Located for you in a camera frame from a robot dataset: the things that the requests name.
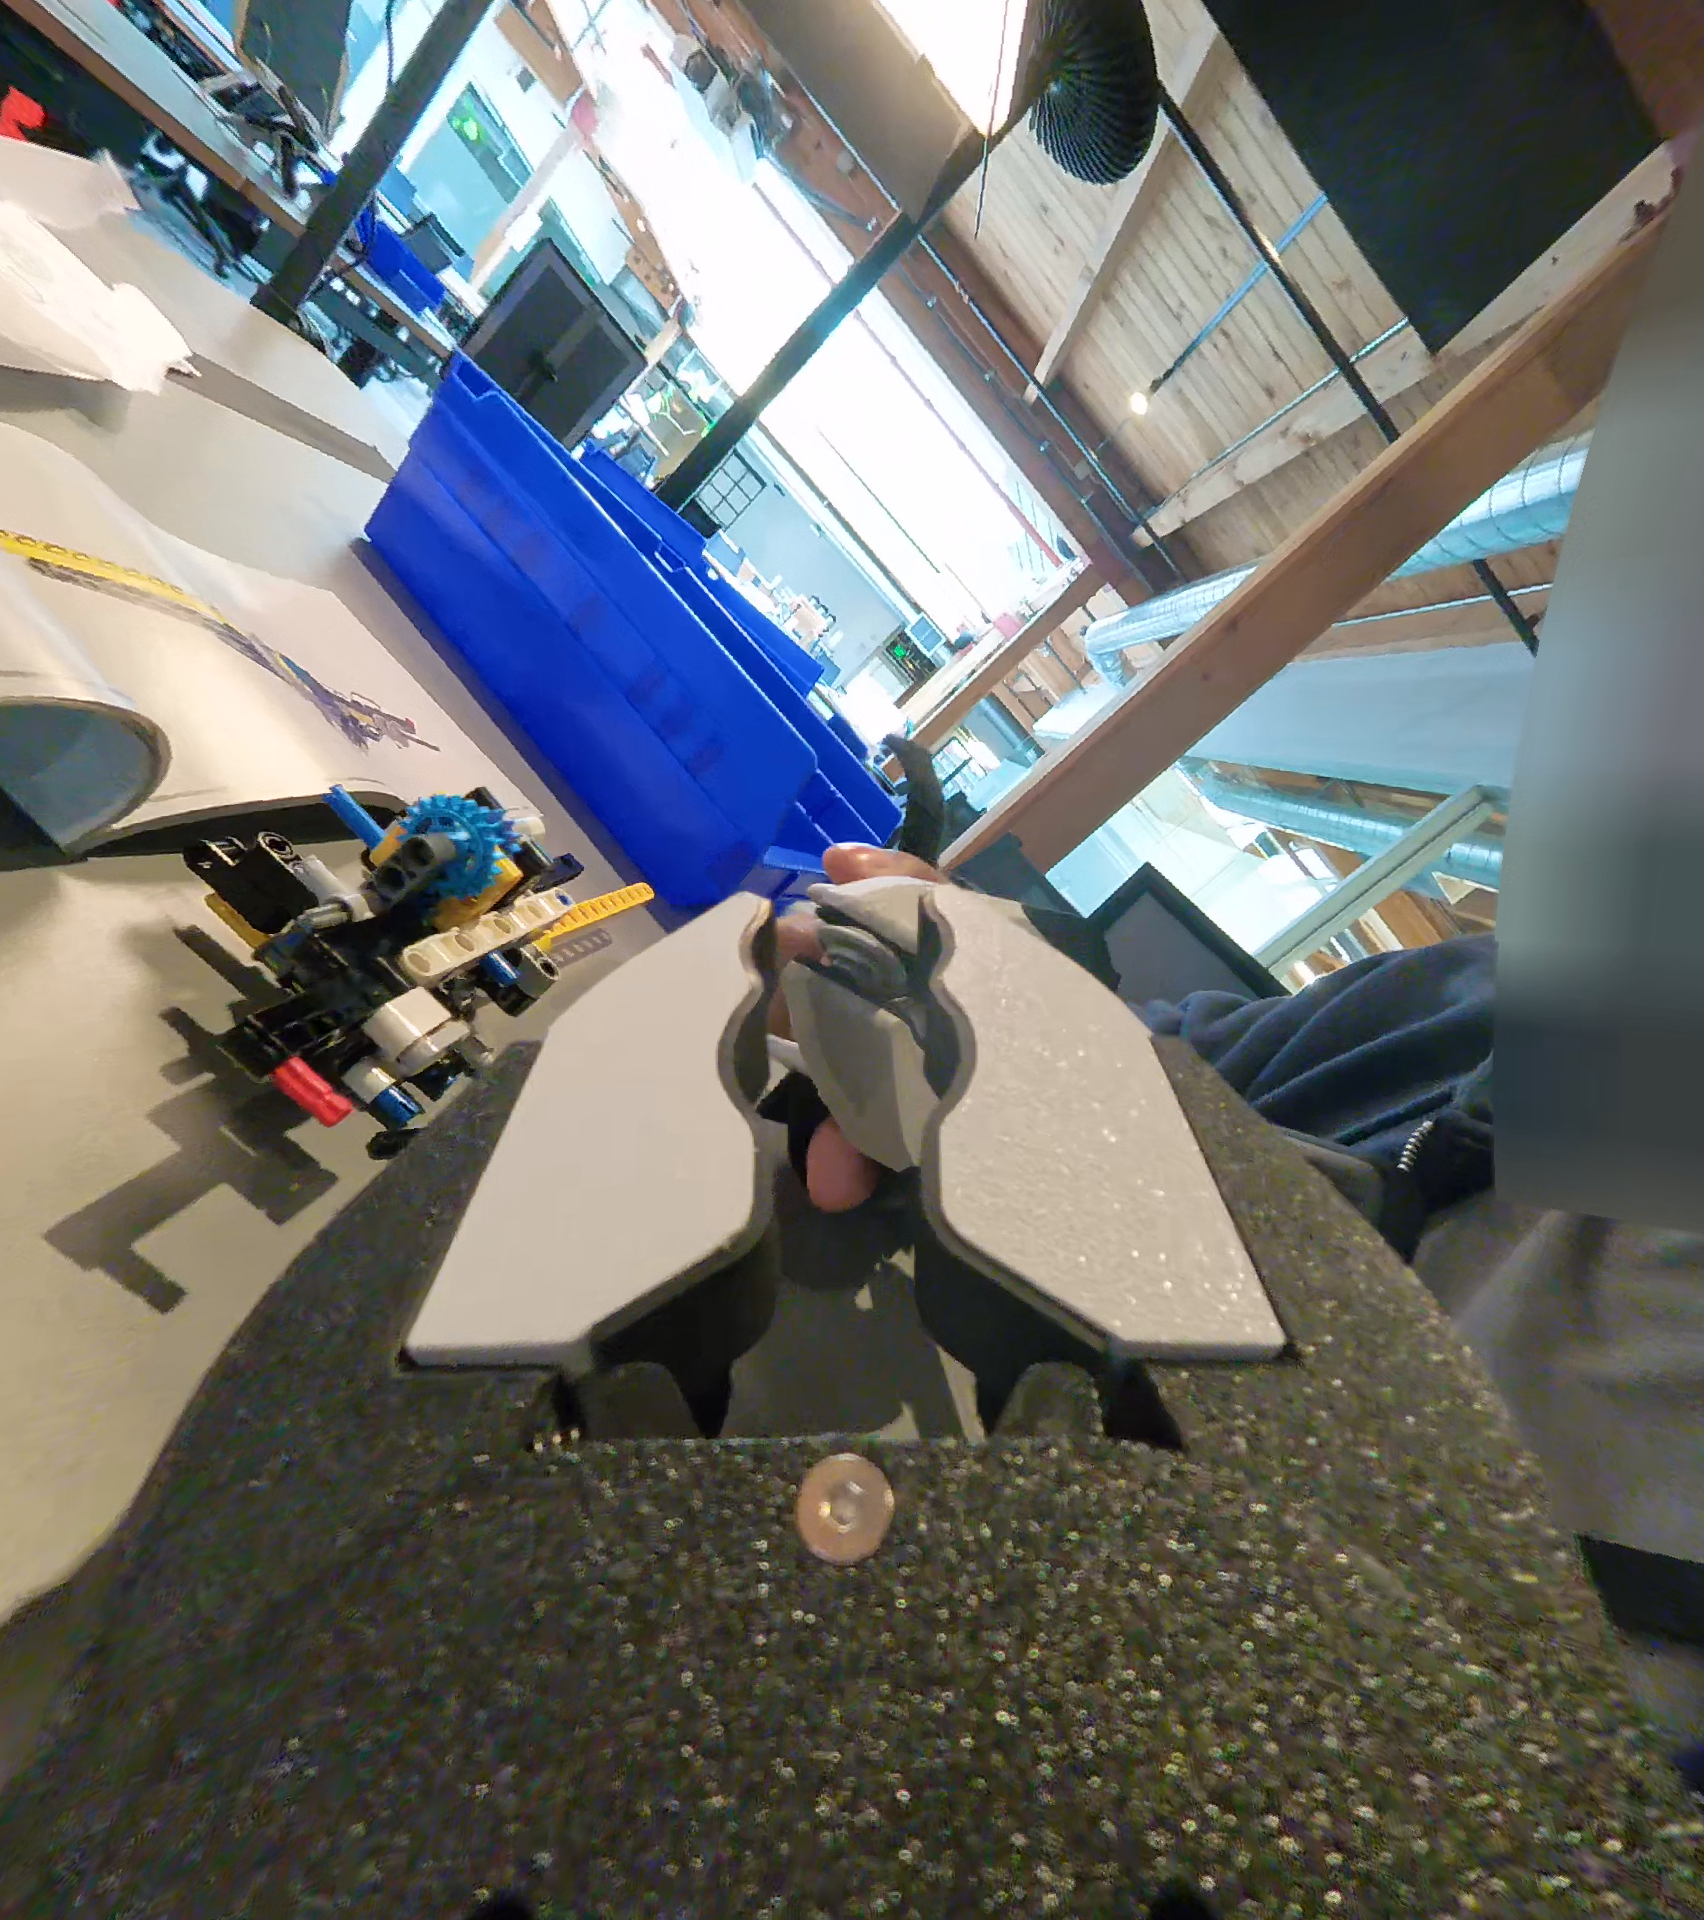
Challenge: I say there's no wooden beam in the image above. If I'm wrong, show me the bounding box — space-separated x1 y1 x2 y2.
942 142 1678 872

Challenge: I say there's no silver ventilation duct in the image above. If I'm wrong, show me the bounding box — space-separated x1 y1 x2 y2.
1085 443 1596 676

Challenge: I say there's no large blue plastic bin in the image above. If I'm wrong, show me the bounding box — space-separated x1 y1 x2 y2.
362 352 908 921

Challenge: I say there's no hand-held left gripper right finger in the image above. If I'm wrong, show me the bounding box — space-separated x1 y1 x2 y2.
925 886 1293 1363

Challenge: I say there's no lego instruction booklet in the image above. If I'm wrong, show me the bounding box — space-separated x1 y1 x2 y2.
0 399 555 860

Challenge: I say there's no person's right hand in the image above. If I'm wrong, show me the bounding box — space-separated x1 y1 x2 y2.
771 841 943 1217

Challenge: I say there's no black round ceiling vent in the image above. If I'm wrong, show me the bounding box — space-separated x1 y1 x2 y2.
1029 0 1166 186

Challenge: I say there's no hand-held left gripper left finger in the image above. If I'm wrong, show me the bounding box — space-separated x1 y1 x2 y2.
399 893 783 1370

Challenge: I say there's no black ceiling panel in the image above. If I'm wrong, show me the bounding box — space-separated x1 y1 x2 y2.
1203 0 1665 357

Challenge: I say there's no black framed grey chair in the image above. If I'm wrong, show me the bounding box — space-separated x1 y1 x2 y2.
942 832 1291 1004

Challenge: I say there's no black computer monitor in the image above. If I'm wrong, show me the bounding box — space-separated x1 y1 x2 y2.
460 236 649 453

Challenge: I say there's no lego technic model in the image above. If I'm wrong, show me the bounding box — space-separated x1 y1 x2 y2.
186 787 661 1163

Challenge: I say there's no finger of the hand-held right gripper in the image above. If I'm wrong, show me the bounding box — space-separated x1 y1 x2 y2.
789 968 943 1173
810 882 943 954

